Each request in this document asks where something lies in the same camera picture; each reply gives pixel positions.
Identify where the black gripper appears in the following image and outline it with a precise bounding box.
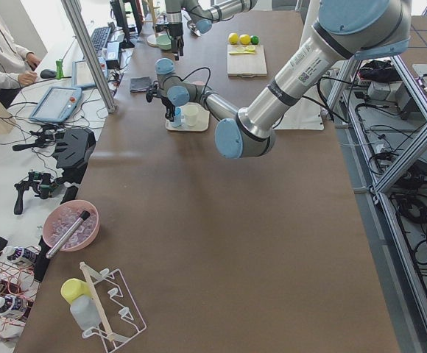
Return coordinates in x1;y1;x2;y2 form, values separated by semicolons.
145;82;176;122
155;22;184;60

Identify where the blue plastic cup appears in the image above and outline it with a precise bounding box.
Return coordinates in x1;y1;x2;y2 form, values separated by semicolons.
172;107;182;128

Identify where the cream plastic cup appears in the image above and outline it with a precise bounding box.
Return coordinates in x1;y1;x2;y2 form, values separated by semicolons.
182;104;199;126

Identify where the pink plastic cup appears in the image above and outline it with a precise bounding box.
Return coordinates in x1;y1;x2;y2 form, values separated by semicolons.
191;81;205;87

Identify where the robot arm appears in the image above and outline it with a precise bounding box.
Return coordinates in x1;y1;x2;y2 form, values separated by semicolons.
165;0;257;60
146;1;412;159

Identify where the cream rabbit tray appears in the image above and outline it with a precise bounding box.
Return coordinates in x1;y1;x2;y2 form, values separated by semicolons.
165;88;210;132

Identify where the green bowl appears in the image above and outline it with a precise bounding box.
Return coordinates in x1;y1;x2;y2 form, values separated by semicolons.
156;34;172;51

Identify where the metal scoop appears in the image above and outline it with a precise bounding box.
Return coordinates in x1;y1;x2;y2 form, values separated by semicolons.
187;20;201;37

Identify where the wooden mug tree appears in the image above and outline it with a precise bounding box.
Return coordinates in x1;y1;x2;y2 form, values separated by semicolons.
141;0;163;48

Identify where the grey cloth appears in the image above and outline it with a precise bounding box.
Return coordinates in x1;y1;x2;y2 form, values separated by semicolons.
130;76;152;93

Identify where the yellow plastic knife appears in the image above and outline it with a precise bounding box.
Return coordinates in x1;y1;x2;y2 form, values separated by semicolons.
228;51;256;55

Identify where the whole lemon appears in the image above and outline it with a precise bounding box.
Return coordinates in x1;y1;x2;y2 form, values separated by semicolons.
239;34;251;45
228;32;239;45

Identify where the wooden cutting board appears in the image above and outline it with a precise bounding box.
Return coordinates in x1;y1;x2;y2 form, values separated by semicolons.
227;44;267;77

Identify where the green lime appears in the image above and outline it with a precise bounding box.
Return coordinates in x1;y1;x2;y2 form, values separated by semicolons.
250;35;259;45

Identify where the black keyboard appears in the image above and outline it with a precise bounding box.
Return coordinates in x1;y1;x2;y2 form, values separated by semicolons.
90;26;111;56

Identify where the blue teach pendant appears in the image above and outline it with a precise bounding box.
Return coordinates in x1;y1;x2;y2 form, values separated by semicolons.
29;87;82;124

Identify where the computer mouse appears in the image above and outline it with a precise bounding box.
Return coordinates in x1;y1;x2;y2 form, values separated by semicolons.
40;69;57;79

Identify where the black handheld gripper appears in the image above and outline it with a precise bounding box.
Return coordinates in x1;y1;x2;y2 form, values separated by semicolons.
13;171;62;215

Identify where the pink bowl with ice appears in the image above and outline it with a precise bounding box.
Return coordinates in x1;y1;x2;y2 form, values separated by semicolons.
43;199;100;252

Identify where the seated person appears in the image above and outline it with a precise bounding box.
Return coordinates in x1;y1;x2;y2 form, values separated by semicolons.
0;16;40;107

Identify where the yellow cup on rack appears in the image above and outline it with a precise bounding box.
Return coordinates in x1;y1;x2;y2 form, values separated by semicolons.
60;278;91;304

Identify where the clear cup on rack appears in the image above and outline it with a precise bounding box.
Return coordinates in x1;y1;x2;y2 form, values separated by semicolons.
70;295;102;331

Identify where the aluminium frame post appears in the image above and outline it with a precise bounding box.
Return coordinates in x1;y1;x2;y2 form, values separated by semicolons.
61;0;116;113

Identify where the metal scoop handle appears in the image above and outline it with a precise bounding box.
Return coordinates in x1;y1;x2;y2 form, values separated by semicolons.
45;210;91;259

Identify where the white wire rack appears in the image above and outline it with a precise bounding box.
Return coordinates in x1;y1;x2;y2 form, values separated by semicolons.
80;262;147;352

